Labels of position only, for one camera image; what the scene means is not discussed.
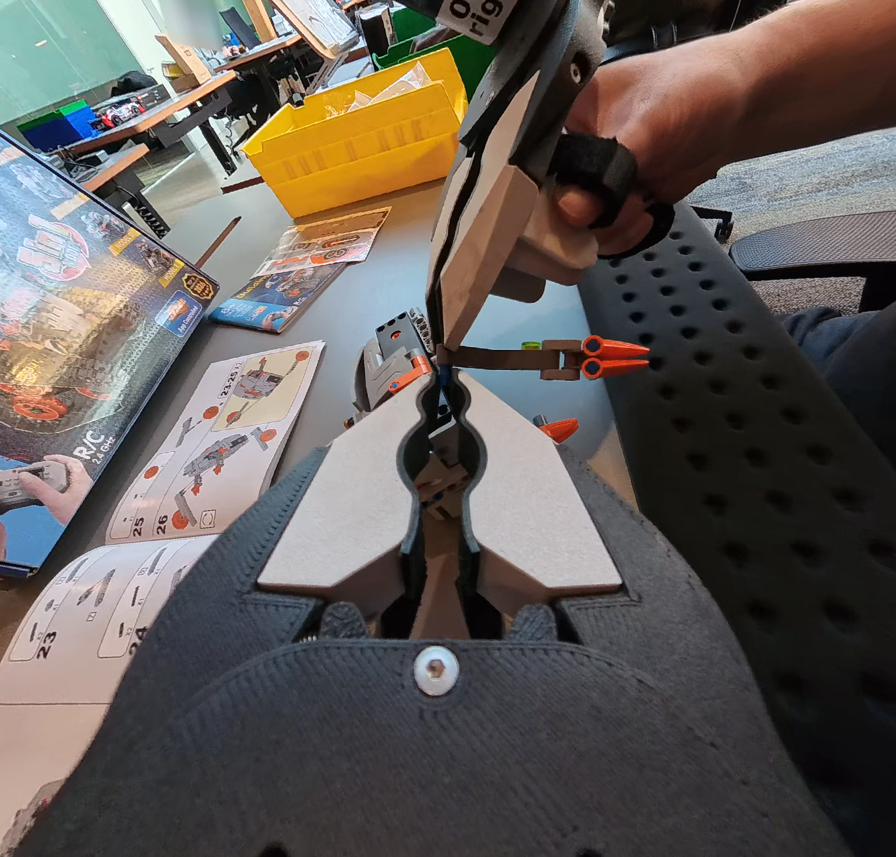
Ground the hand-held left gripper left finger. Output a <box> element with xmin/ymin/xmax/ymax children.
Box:
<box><xmin>256</xmin><ymin>371</ymin><xmax>434</xmax><ymax>626</ymax></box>

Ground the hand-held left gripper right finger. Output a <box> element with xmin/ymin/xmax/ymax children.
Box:
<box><xmin>455</xmin><ymin>370</ymin><xmax>624</xmax><ymax>621</ymax></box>

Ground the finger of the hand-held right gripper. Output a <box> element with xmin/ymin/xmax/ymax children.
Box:
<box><xmin>435</xmin><ymin>68</ymin><xmax>543</xmax><ymax>353</ymax></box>
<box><xmin>426</xmin><ymin>129</ymin><xmax>466</xmax><ymax>346</ymax></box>

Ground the grey black building-block robot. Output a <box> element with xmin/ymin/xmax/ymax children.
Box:
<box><xmin>345</xmin><ymin>306</ymin><xmax>471</xmax><ymax>523</ymax></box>

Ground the person's right forearm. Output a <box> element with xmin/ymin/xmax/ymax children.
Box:
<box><xmin>700</xmin><ymin>0</ymin><xmax>896</xmax><ymax>172</ymax></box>

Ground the grey desk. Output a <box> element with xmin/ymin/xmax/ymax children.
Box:
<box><xmin>0</xmin><ymin>171</ymin><xmax>634</xmax><ymax>669</ymax></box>

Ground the person's right hand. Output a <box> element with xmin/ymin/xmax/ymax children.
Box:
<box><xmin>556</xmin><ymin>42</ymin><xmax>742</xmax><ymax>242</ymax></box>

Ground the orange sticker sheet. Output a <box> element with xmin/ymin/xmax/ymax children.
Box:
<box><xmin>251</xmin><ymin>206</ymin><xmax>393</xmax><ymax>277</ymax></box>

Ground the yellow plastic bin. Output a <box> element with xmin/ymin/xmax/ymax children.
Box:
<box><xmin>241</xmin><ymin>49</ymin><xmax>469</xmax><ymax>220</ymax></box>

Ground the green plastic bin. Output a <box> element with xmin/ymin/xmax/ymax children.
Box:
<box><xmin>371</xmin><ymin>5</ymin><xmax>494</xmax><ymax>98</ymax></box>

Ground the open instruction booklet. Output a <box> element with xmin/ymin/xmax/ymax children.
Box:
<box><xmin>0</xmin><ymin>341</ymin><xmax>327</xmax><ymax>851</ymax></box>

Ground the clear plastic bag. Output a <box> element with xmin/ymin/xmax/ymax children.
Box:
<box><xmin>323</xmin><ymin>61</ymin><xmax>436</xmax><ymax>112</ymax></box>

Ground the blue closed instruction booklet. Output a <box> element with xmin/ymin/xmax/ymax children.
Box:
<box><xmin>209</xmin><ymin>258</ymin><xmax>350</xmax><ymax>334</ymax></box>

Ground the black perforated panel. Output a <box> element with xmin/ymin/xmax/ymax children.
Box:
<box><xmin>580</xmin><ymin>202</ymin><xmax>896</xmax><ymax>857</ymax></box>

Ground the wooden table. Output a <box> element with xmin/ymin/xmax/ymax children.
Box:
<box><xmin>63</xmin><ymin>70</ymin><xmax>242</xmax><ymax>172</ymax></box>

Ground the blue toy box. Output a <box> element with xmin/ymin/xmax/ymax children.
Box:
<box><xmin>0</xmin><ymin>129</ymin><xmax>221</xmax><ymax>579</ymax></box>

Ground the cardboard box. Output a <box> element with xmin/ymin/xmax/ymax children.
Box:
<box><xmin>155</xmin><ymin>35</ymin><xmax>212</xmax><ymax>90</ymax></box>

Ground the mesh office chair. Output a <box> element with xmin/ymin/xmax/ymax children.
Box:
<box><xmin>728</xmin><ymin>230</ymin><xmax>896</xmax><ymax>312</ymax></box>

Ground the person's leg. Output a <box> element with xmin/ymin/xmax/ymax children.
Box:
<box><xmin>776</xmin><ymin>304</ymin><xmax>896</xmax><ymax>480</ymax></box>

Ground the red toy car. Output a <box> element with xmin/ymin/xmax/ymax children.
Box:
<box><xmin>90</xmin><ymin>94</ymin><xmax>169</xmax><ymax>130</ymax></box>

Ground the blue storage bin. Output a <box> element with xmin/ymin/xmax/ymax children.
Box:
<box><xmin>15</xmin><ymin>100</ymin><xmax>95</xmax><ymax>153</ymax></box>

